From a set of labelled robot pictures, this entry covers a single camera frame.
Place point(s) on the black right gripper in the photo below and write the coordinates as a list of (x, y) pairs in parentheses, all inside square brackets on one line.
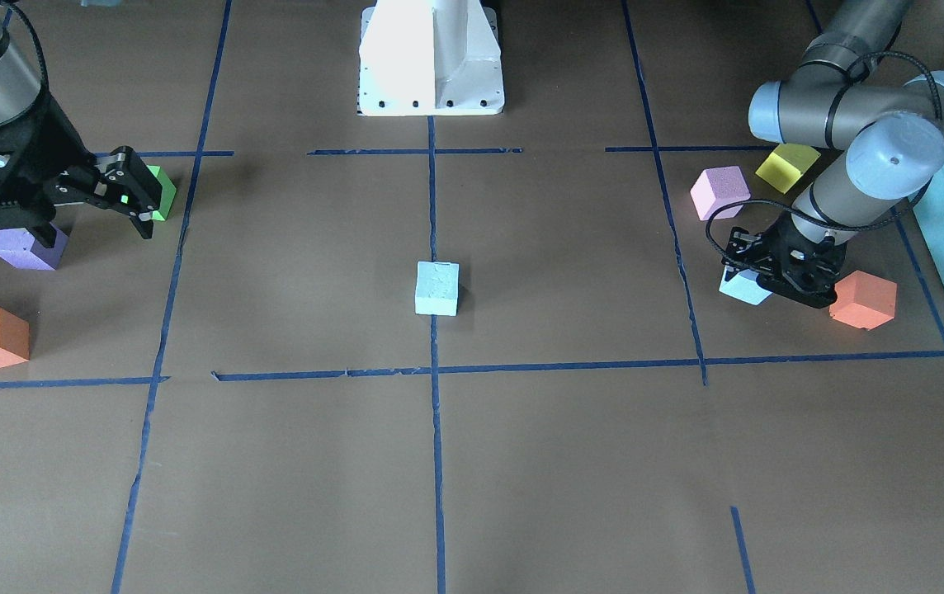
[(62, 154)]

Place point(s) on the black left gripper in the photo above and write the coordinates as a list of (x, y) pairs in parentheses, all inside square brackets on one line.
[(779, 251)]

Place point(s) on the light blue foam block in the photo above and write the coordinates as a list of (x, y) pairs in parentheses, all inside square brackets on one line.
[(437, 289), (743, 285)]

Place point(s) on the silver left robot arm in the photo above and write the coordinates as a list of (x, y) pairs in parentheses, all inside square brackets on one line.
[(890, 142)]

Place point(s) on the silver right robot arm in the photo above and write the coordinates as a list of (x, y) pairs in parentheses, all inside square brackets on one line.
[(20, 81)]

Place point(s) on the green foam block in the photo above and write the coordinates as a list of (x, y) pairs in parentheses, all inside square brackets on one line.
[(168, 191)]

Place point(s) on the yellow foam block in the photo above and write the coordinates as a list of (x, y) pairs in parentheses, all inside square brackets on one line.
[(786, 165)]

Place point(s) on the purple foam block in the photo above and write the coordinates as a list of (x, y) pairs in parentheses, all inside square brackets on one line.
[(20, 249)]

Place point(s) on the light pink foam block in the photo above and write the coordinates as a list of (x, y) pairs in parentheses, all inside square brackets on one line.
[(718, 187)]

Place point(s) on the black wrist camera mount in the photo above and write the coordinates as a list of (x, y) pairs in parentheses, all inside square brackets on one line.
[(746, 251)]

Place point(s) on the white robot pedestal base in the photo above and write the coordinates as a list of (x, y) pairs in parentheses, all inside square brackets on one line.
[(430, 58)]

